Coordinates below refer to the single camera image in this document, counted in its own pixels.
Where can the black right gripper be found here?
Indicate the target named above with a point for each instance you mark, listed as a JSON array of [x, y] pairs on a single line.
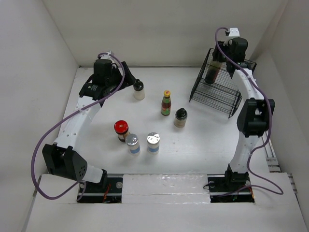
[[220, 46]]

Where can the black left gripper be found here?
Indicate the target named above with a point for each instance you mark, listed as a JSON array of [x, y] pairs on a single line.
[[128, 79]]

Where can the white powder jar black cap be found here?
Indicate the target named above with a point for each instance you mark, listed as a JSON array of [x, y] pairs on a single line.
[[139, 92]]

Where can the tall dark sauce bottle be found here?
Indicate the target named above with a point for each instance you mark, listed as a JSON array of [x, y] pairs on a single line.
[[212, 72]]

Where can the yellow cap sauce bottle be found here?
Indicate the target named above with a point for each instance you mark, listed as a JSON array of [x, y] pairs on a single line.
[[166, 103]]

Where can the red lid sauce jar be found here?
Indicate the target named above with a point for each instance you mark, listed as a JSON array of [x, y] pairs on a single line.
[[122, 130]]

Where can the blue label silver lid jar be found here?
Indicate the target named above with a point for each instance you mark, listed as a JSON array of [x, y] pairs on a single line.
[[133, 144]]

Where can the brown spice jar black cap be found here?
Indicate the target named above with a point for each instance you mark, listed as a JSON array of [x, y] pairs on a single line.
[[180, 118]]

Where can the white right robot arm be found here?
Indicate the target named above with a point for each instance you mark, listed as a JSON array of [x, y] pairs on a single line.
[[255, 117]]

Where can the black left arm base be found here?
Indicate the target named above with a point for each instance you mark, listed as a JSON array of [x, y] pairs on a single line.
[[93, 193]]

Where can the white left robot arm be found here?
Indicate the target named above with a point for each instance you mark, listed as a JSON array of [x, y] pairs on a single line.
[[63, 158]]

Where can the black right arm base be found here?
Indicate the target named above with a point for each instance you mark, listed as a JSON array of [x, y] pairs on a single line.
[[223, 192]]

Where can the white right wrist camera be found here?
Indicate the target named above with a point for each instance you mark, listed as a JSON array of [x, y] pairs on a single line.
[[232, 33]]

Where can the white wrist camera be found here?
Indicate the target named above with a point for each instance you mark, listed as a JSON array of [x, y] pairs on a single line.
[[232, 33], [106, 55]]

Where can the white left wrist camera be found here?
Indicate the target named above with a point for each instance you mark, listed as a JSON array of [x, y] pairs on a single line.
[[106, 55]]

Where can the black wire mesh rack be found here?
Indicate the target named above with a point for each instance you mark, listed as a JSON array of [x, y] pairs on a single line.
[[222, 95]]

